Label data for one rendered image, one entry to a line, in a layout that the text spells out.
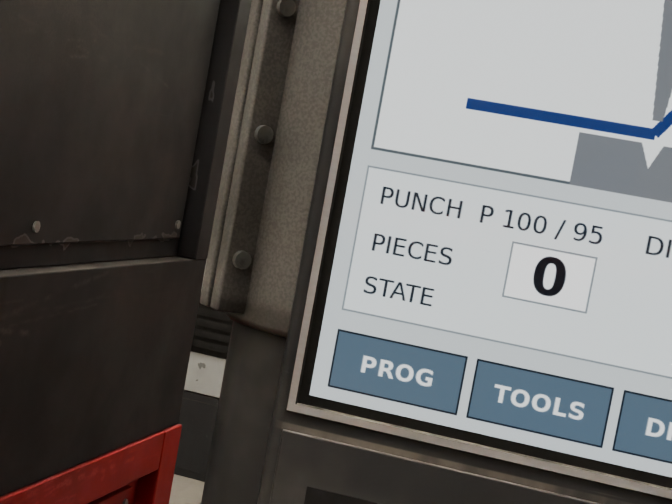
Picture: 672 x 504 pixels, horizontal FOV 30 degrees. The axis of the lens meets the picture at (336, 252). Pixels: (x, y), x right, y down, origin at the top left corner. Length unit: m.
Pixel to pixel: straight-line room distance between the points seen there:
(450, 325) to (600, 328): 0.06
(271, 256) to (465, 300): 0.16
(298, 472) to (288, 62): 0.22
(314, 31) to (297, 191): 0.08
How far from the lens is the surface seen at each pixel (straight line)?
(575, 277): 0.47
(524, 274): 0.47
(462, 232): 0.48
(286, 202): 0.61
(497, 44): 0.48
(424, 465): 0.49
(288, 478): 0.50
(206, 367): 5.19
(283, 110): 0.61
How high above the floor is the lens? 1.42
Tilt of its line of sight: 4 degrees down
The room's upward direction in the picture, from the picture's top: 10 degrees clockwise
